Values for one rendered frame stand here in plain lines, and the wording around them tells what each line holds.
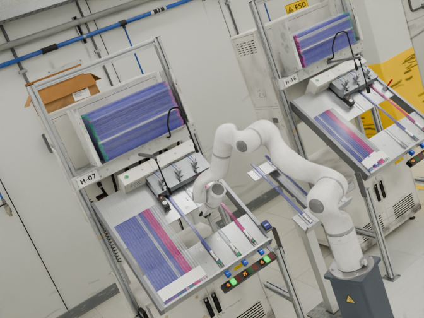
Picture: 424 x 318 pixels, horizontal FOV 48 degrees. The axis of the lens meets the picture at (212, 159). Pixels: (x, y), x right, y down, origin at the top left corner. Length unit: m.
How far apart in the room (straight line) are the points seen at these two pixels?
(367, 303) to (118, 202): 1.36
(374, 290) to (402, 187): 1.61
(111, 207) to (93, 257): 1.67
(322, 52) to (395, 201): 1.20
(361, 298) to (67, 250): 2.70
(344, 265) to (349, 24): 1.92
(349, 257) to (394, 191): 1.61
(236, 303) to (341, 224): 1.13
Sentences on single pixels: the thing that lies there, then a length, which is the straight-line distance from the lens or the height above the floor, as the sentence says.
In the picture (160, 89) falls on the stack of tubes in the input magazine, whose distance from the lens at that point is 2.70.
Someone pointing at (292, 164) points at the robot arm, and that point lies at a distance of 2.00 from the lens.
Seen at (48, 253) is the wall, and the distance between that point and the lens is 4.19.
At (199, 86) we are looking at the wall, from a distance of 4.50.
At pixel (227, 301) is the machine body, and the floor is 0.35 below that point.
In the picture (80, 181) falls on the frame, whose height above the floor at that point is 1.35.
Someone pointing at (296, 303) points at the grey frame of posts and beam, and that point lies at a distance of 2.82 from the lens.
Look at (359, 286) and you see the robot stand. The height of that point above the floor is 0.66.
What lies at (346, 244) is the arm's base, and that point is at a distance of 2.08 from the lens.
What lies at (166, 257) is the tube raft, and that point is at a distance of 2.48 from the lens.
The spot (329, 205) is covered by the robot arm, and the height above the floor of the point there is 1.06.
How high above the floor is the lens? 1.87
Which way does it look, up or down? 15 degrees down
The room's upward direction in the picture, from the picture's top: 21 degrees counter-clockwise
